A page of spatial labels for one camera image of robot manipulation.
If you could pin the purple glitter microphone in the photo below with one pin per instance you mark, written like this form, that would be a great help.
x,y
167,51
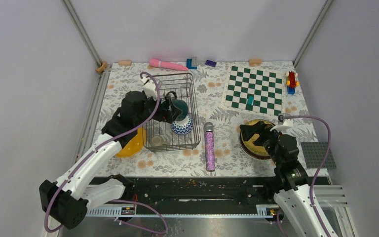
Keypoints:
x,y
209,146

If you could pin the grey wire dish rack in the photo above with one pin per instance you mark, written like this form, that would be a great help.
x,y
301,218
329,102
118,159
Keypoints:
x,y
183,85

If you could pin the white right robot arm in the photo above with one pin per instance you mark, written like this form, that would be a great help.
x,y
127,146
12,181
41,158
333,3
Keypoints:
x,y
291,187

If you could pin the blue white patterned bowl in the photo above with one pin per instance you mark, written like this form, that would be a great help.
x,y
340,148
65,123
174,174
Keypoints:
x,y
182,127

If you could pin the teal block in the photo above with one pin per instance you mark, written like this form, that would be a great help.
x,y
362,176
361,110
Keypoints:
x,y
249,103

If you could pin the left wooden block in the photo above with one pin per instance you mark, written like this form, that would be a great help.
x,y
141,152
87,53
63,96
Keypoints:
x,y
125,63

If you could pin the blue grey toy bricks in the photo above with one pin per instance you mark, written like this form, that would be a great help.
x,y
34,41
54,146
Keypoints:
x,y
191,63

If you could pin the green white chessboard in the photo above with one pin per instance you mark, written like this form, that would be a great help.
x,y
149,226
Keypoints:
x,y
267,88

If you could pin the small beige cup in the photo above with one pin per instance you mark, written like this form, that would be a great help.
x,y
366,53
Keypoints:
x,y
158,141

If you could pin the floral table mat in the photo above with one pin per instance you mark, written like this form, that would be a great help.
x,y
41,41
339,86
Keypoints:
x,y
209,84

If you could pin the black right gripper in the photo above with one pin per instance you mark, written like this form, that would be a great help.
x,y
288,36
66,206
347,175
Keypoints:
x,y
260,126

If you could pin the right wooden block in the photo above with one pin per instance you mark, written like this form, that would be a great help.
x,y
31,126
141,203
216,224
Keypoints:
x,y
255,62

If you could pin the grey lego baseplate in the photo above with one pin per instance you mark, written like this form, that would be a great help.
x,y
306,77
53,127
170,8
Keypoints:
x,y
314,152

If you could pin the black glossy plate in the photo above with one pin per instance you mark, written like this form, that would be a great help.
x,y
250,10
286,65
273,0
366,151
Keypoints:
x,y
257,152

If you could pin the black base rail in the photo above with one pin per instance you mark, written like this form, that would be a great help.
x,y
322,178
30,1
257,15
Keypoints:
x,y
203,197

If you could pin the pink toy microphone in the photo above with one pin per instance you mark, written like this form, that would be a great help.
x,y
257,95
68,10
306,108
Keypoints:
x,y
167,65

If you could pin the corner wooden block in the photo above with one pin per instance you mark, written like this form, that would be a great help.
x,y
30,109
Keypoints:
x,y
102,67

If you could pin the dark green mug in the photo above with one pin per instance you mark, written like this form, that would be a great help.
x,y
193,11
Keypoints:
x,y
173,99

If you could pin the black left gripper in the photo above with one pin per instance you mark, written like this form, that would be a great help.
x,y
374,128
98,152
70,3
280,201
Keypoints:
x,y
167,115

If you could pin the yellow polka dot plate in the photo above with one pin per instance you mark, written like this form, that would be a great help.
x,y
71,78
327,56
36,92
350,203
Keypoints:
x,y
134,146

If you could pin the purple toy brick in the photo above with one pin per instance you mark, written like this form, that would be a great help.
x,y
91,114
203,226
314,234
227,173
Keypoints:
x,y
210,63

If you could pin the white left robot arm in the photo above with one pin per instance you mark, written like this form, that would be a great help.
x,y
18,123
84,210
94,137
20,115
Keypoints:
x,y
67,200

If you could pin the red yellow blue toy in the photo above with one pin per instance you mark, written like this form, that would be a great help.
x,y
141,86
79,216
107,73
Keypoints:
x,y
292,82

